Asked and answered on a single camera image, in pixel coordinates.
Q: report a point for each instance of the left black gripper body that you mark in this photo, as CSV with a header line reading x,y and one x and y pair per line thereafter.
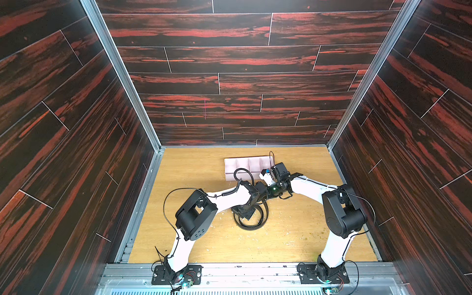
x,y
245,212

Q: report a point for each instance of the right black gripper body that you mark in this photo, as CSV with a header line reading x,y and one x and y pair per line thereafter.
x,y
268,186

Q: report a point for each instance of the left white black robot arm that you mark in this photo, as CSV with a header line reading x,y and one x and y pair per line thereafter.
x,y
196,215

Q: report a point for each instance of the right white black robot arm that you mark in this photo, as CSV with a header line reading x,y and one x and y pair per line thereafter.
x,y
342,211

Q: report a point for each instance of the pink divided storage box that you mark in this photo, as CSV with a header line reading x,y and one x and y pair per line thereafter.
x,y
253,164

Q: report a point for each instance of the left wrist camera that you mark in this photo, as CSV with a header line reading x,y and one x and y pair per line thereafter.
x,y
260,192

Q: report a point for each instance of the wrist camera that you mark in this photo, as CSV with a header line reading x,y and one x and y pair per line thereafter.
x,y
260,192
275,174

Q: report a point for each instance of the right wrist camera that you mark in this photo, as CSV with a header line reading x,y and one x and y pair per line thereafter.
x,y
275,174

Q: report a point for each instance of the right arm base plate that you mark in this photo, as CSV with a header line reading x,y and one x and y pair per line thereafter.
x,y
314,273

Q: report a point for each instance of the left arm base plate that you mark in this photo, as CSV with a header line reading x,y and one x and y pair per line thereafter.
x,y
189,276

